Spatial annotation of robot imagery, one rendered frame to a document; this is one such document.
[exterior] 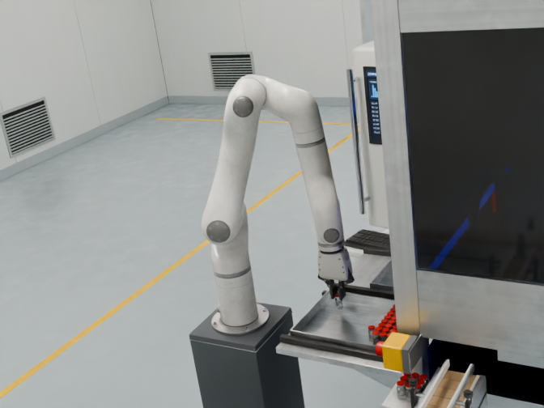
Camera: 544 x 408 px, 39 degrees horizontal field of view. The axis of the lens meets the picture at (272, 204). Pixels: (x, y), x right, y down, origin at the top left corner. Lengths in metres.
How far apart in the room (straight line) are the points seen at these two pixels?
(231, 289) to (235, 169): 0.39
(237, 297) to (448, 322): 0.73
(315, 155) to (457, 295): 0.60
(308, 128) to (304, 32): 6.11
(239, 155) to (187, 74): 7.03
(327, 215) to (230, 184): 0.30
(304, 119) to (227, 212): 0.36
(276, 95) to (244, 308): 0.69
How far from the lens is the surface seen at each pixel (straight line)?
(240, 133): 2.20
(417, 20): 1.74
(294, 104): 2.19
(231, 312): 2.45
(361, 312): 2.44
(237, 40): 8.73
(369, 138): 3.07
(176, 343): 4.18
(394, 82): 1.79
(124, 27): 8.96
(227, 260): 2.37
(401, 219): 1.91
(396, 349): 1.98
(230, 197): 2.27
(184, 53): 9.20
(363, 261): 2.76
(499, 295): 1.92
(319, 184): 2.24
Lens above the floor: 2.10
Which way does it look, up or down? 21 degrees down
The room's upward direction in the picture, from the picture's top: 8 degrees counter-clockwise
